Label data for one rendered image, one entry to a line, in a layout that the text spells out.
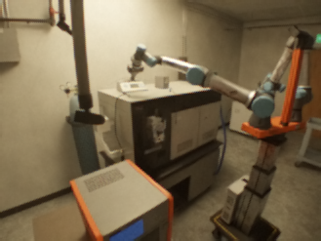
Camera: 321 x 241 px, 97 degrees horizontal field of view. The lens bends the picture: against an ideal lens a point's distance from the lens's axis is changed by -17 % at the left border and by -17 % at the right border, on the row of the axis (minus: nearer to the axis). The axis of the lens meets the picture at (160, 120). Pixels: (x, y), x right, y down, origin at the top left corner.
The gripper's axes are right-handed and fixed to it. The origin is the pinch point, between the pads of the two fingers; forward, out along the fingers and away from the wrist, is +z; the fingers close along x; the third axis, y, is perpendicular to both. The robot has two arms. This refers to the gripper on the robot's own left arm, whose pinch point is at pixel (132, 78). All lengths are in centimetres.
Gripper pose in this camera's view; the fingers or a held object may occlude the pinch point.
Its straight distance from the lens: 147.2
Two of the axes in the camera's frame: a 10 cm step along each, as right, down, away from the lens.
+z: -3.3, 5.9, 7.3
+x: 8.3, -1.9, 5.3
